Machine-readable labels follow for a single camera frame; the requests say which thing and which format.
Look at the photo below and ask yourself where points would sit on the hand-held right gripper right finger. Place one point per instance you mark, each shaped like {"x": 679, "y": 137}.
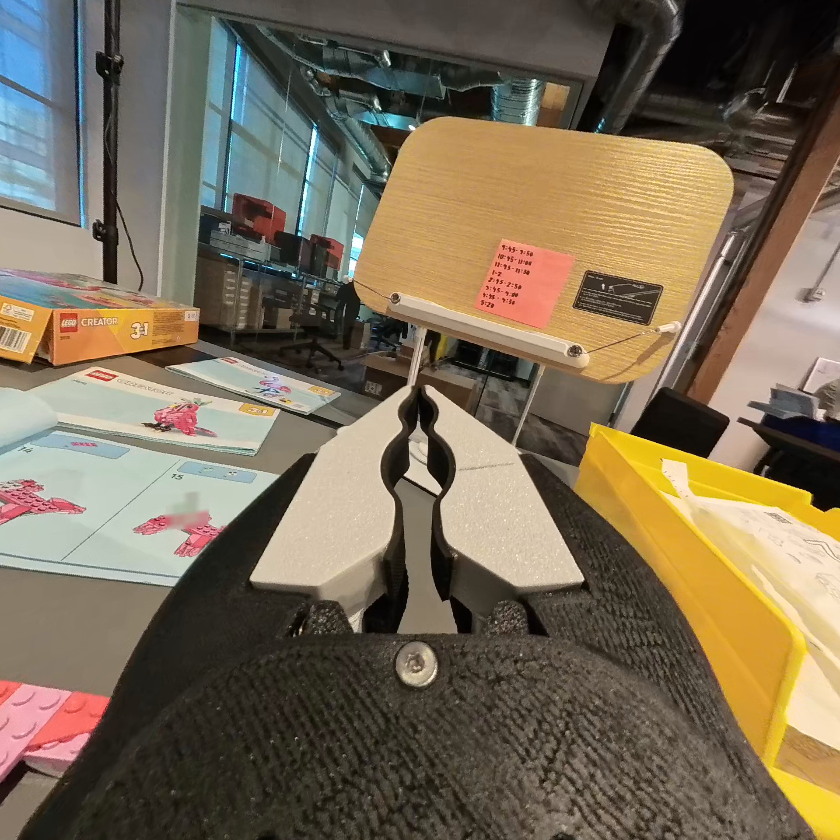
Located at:
{"x": 512, "y": 525}

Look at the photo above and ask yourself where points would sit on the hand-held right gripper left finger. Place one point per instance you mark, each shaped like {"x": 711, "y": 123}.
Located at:
{"x": 321, "y": 525}

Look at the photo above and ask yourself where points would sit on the red and pink plate assembly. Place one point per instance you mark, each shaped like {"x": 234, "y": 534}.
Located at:
{"x": 46, "y": 722}

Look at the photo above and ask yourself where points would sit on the shallow yellow plastic bin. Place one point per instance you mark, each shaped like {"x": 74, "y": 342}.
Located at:
{"x": 656, "y": 538}

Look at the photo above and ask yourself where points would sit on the closed pale blue instruction booklet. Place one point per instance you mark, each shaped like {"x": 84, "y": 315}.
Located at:
{"x": 131, "y": 407}
{"x": 262, "y": 387}

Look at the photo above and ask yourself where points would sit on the black office chair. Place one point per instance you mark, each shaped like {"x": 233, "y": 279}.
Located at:
{"x": 315, "y": 328}
{"x": 679, "y": 420}

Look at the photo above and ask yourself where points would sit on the open pale blue instruction booklet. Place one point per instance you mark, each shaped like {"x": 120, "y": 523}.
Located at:
{"x": 98, "y": 485}

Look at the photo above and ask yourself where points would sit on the white printed paper sheet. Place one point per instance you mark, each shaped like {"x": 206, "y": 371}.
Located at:
{"x": 754, "y": 525}

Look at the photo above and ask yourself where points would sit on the pink sticky note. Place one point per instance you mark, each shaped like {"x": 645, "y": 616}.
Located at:
{"x": 525, "y": 282}

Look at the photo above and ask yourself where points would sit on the black label plate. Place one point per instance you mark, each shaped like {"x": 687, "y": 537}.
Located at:
{"x": 617, "y": 298}

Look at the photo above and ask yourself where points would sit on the yellow toy brick set box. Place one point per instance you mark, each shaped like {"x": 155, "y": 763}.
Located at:
{"x": 98, "y": 328}

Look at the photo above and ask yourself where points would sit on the wooden top white stand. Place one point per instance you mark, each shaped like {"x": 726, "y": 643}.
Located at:
{"x": 525, "y": 197}

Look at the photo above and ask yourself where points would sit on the grey framed window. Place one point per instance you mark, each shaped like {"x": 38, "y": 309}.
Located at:
{"x": 39, "y": 98}

